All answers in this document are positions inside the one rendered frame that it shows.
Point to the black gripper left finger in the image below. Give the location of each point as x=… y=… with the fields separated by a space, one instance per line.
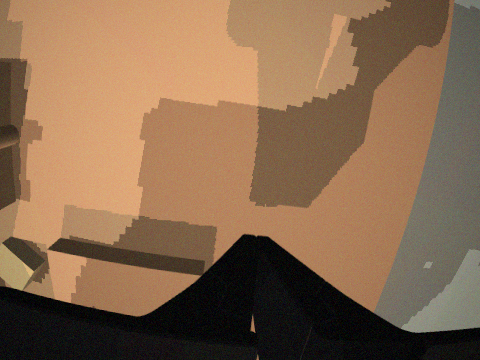
x=211 y=320

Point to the orange square puzzle board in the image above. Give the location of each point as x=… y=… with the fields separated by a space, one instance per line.
x=139 y=139

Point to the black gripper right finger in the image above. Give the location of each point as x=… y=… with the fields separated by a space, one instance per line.
x=299 y=316

